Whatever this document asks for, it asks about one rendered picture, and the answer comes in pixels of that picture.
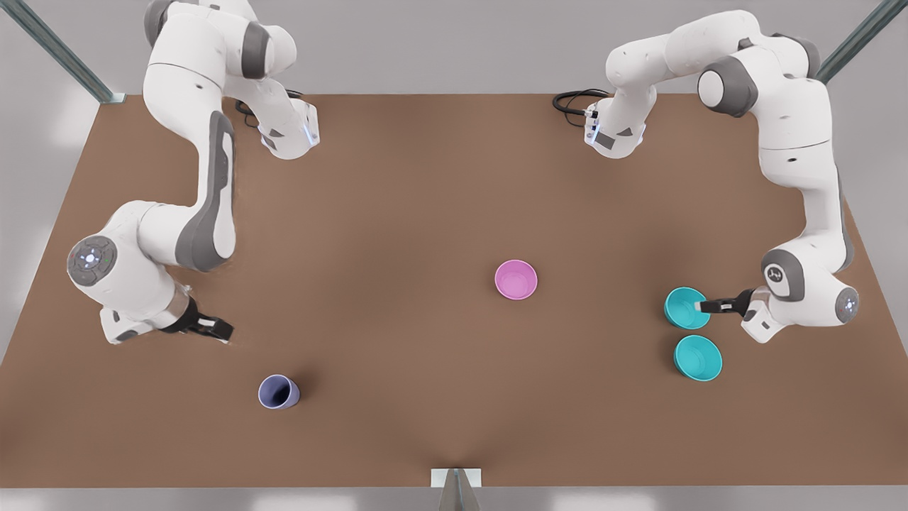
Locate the pink bowl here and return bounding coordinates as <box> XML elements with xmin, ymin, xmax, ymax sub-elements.
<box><xmin>494</xmin><ymin>259</ymin><xmax>538</xmax><ymax>301</ymax></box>

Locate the black cable loop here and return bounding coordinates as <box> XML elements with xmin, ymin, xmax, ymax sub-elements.
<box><xmin>234</xmin><ymin>89</ymin><xmax>304</xmax><ymax>129</ymax></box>
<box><xmin>552</xmin><ymin>89</ymin><xmax>612</xmax><ymax>129</ymax></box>

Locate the purple cup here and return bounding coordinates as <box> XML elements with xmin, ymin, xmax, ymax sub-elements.
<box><xmin>258</xmin><ymin>374</ymin><xmax>301</xmax><ymax>410</ymax></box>

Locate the teal bowl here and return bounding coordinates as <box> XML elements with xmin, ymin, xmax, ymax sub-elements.
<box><xmin>673</xmin><ymin>334</ymin><xmax>724</xmax><ymax>383</ymax></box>
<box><xmin>664</xmin><ymin>287</ymin><xmax>712</xmax><ymax>331</ymax></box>

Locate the silver frame post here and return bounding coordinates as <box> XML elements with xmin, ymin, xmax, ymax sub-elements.
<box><xmin>0</xmin><ymin>0</ymin><xmax>126</xmax><ymax>105</ymax></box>
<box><xmin>431</xmin><ymin>468</ymin><xmax>482</xmax><ymax>511</ymax></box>
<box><xmin>814</xmin><ymin>0</ymin><xmax>908</xmax><ymax>84</ymax></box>

